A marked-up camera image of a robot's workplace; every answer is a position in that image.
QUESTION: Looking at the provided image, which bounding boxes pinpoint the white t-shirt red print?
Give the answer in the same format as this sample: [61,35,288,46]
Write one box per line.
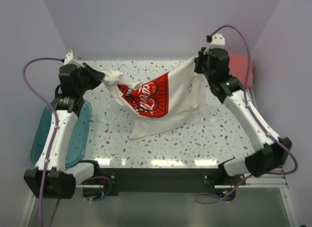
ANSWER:
[102,57,206,139]

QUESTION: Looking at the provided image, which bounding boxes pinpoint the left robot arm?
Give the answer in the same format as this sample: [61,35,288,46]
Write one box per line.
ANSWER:
[24,62,105,199]

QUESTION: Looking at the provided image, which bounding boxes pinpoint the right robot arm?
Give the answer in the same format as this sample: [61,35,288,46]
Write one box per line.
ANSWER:
[195,48,292,177]

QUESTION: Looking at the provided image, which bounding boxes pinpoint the folded pink t-shirt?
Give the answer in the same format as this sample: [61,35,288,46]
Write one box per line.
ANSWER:
[229,54,248,84]

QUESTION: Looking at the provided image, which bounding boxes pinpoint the teal transparent plastic bin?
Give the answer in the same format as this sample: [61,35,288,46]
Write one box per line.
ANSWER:
[30,100,92,169]

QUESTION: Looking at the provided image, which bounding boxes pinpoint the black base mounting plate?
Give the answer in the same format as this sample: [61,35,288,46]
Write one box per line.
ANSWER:
[82,168,246,199]

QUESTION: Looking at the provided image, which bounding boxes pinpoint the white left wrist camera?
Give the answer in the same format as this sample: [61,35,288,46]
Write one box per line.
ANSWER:
[63,50,83,67]

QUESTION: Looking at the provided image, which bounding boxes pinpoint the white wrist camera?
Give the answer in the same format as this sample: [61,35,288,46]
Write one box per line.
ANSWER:
[204,34,225,54]
[63,50,83,67]

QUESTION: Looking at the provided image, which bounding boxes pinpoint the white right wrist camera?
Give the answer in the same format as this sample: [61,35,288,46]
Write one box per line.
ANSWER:
[204,34,225,54]

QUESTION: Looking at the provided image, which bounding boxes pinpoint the aluminium frame rail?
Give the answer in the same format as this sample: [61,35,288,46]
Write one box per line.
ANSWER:
[240,167,290,189]

